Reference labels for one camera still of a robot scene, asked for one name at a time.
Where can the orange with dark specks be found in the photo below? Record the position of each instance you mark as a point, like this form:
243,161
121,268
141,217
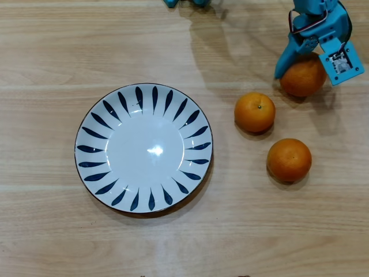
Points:
289,160

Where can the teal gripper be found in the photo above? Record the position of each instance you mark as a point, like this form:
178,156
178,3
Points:
308,45

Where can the teal robot base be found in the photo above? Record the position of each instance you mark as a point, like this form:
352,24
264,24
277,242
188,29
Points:
173,2

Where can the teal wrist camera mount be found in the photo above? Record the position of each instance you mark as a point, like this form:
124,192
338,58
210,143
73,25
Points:
343,78

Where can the large orange without stem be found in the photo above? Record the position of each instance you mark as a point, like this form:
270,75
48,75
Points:
302,76

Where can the white plate with blue petals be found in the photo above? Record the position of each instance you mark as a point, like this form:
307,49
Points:
144,150

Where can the orange with green stem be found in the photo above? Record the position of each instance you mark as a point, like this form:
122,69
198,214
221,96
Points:
254,112

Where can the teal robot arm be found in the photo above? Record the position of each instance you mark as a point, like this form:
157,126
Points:
308,5

